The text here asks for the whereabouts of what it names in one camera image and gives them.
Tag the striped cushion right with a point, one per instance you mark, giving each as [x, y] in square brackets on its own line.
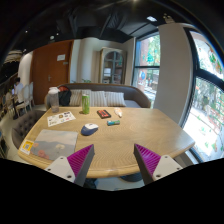
[115, 99]

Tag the black backpack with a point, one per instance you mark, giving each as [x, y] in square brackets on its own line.
[64, 95]

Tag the striped cushion middle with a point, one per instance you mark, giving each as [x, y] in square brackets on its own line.
[97, 99]

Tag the grey picture mouse pad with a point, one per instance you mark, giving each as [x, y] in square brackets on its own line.
[51, 144]

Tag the clear water bottle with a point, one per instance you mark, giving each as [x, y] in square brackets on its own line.
[54, 99]

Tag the arched wooden cabinet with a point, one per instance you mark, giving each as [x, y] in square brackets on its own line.
[112, 66]

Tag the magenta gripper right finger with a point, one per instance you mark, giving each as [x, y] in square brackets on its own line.
[153, 166]

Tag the striped cushion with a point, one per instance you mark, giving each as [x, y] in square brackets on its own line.
[75, 99]
[97, 99]
[115, 99]

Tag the blue and white computer mouse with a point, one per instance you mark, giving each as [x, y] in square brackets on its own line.
[89, 129]

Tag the brown wooden door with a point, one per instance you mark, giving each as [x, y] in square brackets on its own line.
[50, 68]

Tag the seated person in white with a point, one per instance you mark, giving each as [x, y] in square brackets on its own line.
[17, 88]

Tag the teal small packet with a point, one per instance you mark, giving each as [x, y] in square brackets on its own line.
[111, 123]

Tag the white sticker sheet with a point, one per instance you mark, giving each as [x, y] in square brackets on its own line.
[60, 118]

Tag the striped cushion left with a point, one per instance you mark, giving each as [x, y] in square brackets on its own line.
[75, 99]

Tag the yellow QR code sticker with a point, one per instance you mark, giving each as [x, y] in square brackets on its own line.
[26, 146]

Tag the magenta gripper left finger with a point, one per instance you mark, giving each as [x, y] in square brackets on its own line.
[73, 168]

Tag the grey tufted chair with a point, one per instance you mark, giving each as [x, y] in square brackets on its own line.
[27, 127]

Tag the black and red card box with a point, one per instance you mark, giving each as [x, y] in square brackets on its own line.
[103, 114]

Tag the green drink can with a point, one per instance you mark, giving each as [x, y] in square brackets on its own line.
[85, 104]

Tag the white wrapped packet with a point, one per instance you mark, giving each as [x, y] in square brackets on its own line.
[118, 112]

